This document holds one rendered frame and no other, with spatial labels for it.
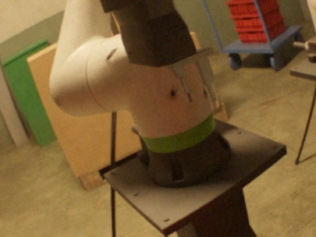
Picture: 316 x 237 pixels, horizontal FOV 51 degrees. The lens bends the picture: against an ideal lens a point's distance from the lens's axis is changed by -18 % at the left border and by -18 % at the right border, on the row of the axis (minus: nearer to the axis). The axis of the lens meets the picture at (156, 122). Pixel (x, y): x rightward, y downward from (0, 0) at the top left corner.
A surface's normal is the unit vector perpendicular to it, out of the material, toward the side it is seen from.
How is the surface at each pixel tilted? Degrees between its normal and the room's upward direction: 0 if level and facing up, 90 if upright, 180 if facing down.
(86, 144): 90
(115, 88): 97
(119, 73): 88
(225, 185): 0
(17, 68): 94
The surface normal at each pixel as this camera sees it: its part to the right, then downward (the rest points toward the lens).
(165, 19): 0.29, -0.11
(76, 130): 0.37, 0.23
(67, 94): -0.42, 0.50
